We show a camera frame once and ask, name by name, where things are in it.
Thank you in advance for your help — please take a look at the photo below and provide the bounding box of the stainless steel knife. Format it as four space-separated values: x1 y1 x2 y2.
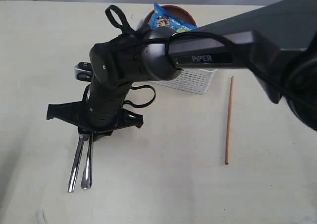
67 134 88 193

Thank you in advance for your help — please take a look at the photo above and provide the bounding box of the brown wooden chopstick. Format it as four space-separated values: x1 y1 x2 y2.
225 76 234 165

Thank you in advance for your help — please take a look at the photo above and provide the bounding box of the white perforated plastic basket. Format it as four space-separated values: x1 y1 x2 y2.
152 69 217 95

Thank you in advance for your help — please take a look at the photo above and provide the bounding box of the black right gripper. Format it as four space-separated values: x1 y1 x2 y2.
47 82 143 142

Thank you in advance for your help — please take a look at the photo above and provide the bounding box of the brown round plate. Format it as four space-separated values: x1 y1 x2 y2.
143 4 198 29

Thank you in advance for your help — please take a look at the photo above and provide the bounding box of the stainless steel fork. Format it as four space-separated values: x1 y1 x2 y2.
80 134 93 190

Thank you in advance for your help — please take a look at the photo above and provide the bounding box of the blue chips bag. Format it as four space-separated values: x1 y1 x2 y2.
146 2 198 34

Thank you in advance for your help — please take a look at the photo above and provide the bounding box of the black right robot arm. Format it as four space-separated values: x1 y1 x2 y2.
47 0 317 138

